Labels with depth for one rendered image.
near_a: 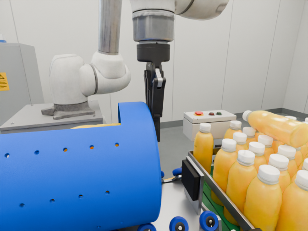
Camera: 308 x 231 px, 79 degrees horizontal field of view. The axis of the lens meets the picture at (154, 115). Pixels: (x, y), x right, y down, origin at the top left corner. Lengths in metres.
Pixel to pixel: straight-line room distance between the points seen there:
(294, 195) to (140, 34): 0.46
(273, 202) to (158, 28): 0.43
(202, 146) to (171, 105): 2.90
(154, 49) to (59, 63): 0.58
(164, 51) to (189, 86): 3.26
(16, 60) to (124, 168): 1.68
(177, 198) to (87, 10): 2.91
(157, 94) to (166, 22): 0.14
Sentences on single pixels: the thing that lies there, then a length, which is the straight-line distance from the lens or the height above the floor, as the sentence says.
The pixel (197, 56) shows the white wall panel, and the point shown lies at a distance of 3.69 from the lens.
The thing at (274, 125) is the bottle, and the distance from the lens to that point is 0.63.
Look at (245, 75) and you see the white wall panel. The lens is 4.48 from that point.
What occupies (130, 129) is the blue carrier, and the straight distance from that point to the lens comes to 0.35.
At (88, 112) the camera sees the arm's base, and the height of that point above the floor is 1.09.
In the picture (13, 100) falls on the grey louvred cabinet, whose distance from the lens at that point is 1.98.
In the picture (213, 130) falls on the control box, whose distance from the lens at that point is 0.82.
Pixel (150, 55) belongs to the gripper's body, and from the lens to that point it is 0.41.
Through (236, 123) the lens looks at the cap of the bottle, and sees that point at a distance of 0.75.
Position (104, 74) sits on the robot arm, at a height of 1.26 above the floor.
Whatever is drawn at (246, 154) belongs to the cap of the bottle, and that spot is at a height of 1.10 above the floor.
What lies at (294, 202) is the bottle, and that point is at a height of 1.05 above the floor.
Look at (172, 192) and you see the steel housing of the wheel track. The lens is 0.64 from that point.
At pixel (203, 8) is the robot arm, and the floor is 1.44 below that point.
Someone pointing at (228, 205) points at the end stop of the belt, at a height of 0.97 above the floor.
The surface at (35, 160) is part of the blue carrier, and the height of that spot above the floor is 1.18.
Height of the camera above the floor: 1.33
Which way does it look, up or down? 17 degrees down
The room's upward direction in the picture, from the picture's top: straight up
